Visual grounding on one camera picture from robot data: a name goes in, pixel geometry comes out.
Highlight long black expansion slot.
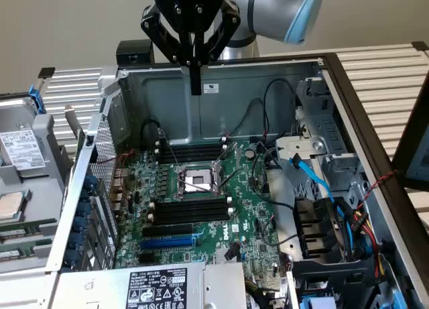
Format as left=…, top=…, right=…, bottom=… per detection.
left=141, top=223, right=194, bottom=239

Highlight blue card retention clips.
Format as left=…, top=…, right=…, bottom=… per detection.
left=62, top=173, right=100, bottom=269

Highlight thin metal locking lever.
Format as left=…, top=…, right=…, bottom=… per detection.
left=217, top=169, right=245, bottom=192
left=177, top=174, right=217, bottom=193

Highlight black plastic drive bracket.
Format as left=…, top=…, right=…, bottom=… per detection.
left=288, top=257, right=385, bottom=309

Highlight CPU socket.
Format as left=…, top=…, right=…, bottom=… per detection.
left=170, top=160, right=225, bottom=202

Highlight black box with port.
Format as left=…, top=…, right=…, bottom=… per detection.
left=115, top=40, right=155, bottom=68

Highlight silver hard disk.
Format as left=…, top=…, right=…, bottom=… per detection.
left=0, top=94, right=48, bottom=176

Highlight red yellow black wire bundle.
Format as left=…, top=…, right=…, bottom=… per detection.
left=347, top=206, right=389, bottom=286

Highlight blue expansion slot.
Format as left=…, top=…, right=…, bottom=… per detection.
left=139, top=235, right=198, bottom=251

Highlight graphics card with silver bracket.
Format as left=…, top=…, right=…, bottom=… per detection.
left=63, top=102, right=87, bottom=162

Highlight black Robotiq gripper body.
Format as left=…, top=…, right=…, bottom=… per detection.
left=154, top=0, right=225, bottom=34

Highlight silver power supply with label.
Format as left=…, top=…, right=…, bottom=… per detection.
left=50, top=261, right=249, bottom=309

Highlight blue SATA wire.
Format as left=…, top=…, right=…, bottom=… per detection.
left=288, top=153, right=348, bottom=219

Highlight green Dell motherboard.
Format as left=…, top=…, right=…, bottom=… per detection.
left=113, top=139, right=292, bottom=290

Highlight open grey PC case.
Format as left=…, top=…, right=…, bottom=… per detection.
left=46, top=52, right=429, bottom=309

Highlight dark framed panel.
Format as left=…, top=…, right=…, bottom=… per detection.
left=391, top=66, right=429, bottom=191

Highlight red black twisted wire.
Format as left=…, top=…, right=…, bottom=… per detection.
left=355, top=170, right=400, bottom=212

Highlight silver metal disk bay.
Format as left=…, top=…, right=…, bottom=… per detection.
left=274, top=77, right=369, bottom=202

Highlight blue disk caddy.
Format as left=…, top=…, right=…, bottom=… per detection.
left=28, top=83, right=47, bottom=115

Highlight black plastic fan shroud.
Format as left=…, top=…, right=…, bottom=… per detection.
left=292, top=197, right=348, bottom=261

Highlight silver CPU chip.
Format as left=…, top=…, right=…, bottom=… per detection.
left=0, top=190, right=27, bottom=222

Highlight black wire with plug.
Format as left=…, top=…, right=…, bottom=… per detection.
left=139, top=119, right=168, bottom=151

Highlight metal motherboard port block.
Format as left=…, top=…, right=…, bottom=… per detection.
left=109, top=168, right=131, bottom=212

